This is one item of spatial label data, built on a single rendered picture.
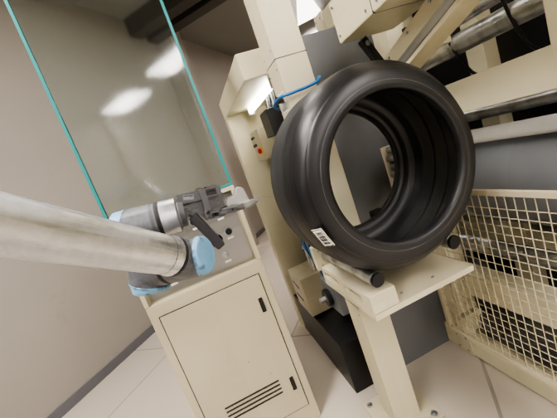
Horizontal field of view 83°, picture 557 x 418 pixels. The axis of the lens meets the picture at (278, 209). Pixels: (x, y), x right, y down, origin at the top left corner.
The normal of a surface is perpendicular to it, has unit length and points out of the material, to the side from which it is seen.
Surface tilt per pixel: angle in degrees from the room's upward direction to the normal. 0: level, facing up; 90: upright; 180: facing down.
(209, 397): 90
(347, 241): 96
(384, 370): 90
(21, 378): 90
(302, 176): 79
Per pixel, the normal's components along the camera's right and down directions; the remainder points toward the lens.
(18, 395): 0.88, -0.25
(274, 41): 0.26, 0.07
